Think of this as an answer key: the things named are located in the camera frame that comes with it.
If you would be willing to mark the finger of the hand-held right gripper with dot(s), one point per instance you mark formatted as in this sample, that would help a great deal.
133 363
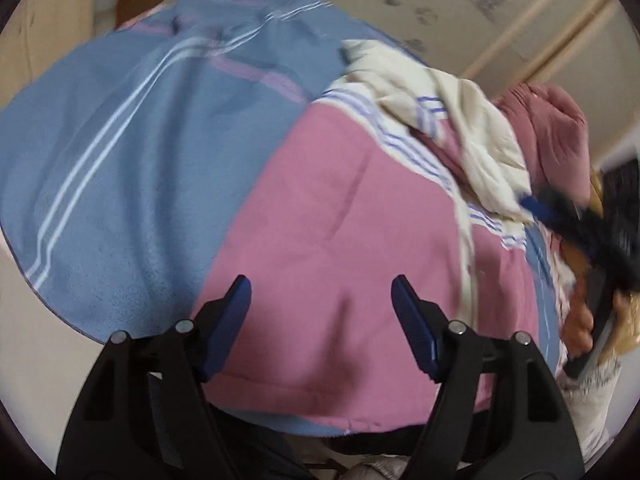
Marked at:
547 212

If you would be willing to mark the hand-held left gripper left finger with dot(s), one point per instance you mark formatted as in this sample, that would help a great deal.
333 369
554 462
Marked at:
227 332

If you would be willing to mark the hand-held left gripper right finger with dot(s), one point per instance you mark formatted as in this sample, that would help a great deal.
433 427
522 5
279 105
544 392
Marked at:
415 327

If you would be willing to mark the white and pink hooded jacket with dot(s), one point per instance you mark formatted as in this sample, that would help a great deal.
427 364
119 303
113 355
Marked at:
325 210

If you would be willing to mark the person's right hand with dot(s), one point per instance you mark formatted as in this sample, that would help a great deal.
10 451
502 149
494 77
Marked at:
579 330

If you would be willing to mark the pink floral bed sheet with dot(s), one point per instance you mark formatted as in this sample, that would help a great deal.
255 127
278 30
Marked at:
562 272

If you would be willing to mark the pink folded quilt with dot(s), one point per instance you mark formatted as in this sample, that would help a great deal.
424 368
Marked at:
555 130

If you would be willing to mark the person's dark clothing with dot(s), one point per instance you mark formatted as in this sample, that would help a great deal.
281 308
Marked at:
300 450

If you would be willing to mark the frosted floral sliding door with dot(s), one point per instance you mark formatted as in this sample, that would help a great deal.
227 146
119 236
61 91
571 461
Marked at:
590 60
450 5

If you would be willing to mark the blue plaid blanket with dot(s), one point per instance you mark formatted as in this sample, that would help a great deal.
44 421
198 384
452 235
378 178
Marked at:
125 160

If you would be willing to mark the light wood cabinet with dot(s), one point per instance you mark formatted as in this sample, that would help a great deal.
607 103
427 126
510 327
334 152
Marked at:
45 30

